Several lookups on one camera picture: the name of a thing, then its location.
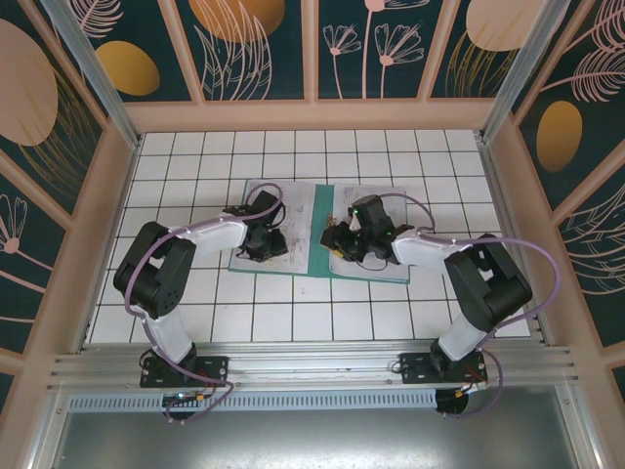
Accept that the green folder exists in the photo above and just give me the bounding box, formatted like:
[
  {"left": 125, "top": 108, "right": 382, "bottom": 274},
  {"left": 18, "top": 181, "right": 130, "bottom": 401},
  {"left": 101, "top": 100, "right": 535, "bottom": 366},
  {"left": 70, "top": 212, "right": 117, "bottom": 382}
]
[{"left": 228, "top": 179, "right": 411, "bottom": 285}]

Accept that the white printed paper stack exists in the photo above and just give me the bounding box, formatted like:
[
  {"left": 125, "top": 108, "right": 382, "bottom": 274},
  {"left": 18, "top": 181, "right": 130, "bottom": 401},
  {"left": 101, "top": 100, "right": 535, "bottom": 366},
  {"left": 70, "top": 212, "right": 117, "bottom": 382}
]
[{"left": 329, "top": 183, "right": 410, "bottom": 283}]

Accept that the white sheet with graphs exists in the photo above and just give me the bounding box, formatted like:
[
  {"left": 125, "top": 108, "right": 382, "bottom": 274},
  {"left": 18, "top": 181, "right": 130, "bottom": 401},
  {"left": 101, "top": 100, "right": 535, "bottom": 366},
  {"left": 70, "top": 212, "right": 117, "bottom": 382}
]
[{"left": 229, "top": 180, "right": 314, "bottom": 275}]

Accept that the grey metal sheet panel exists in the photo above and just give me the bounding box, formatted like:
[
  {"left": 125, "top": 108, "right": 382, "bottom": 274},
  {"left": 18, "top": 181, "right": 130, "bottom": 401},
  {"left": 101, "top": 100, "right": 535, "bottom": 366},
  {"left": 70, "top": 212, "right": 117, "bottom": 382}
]
[{"left": 51, "top": 408, "right": 580, "bottom": 469}]

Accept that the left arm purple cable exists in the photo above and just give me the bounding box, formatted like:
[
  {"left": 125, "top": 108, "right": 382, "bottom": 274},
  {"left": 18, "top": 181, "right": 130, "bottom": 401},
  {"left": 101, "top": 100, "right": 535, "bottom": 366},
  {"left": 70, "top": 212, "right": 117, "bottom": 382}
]
[{"left": 124, "top": 182, "right": 287, "bottom": 424}]

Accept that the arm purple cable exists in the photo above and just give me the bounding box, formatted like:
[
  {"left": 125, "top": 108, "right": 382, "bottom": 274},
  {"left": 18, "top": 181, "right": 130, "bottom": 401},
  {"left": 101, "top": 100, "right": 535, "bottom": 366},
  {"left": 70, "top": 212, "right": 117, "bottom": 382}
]
[
  {"left": 378, "top": 192, "right": 562, "bottom": 420},
  {"left": 124, "top": 182, "right": 287, "bottom": 424}
]

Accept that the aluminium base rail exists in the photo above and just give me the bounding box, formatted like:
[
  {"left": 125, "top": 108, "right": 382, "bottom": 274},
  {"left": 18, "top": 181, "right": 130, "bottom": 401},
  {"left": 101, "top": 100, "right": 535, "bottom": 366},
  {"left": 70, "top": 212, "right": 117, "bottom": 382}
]
[{"left": 47, "top": 344, "right": 583, "bottom": 393}]

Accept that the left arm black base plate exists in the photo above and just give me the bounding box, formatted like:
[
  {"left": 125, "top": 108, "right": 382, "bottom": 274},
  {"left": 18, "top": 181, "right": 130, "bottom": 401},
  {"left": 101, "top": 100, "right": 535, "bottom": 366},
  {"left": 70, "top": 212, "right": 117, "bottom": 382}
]
[{"left": 140, "top": 356, "right": 230, "bottom": 389}]

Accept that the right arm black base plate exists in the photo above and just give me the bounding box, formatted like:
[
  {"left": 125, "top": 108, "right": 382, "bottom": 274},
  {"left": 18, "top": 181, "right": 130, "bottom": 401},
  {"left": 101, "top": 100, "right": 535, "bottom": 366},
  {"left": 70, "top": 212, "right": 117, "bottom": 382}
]
[{"left": 398, "top": 351, "right": 488, "bottom": 385}]

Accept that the aluminium side rail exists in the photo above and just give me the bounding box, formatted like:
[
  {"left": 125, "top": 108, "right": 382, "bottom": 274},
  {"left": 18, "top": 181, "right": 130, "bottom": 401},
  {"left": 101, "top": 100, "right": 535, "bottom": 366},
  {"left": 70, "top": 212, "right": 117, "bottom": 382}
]
[
  {"left": 72, "top": 144, "right": 144, "bottom": 354},
  {"left": 476, "top": 139, "right": 556, "bottom": 346}
]

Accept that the slotted grey cable duct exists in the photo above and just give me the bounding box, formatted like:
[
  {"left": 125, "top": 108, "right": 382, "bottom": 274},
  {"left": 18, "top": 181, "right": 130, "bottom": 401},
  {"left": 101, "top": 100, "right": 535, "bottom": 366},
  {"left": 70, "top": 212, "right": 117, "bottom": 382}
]
[{"left": 67, "top": 389, "right": 438, "bottom": 411}]

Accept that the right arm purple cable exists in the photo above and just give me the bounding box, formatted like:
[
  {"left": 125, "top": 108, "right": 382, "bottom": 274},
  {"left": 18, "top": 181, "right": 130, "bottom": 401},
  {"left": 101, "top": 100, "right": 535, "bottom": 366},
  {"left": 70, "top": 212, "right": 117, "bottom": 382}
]
[{"left": 378, "top": 192, "right": 562, "bottom": 420}]

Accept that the aluminium corner post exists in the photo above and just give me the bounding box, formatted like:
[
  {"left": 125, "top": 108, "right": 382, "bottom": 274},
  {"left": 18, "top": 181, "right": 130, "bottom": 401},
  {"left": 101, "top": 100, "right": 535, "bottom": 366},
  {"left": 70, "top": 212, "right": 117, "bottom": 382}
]
[
  {"left": 478, "top": 0, "right": 575, "bottom": 146},
  {"left": 38, "top": 0, "right": 143, "bottom": 150}
]

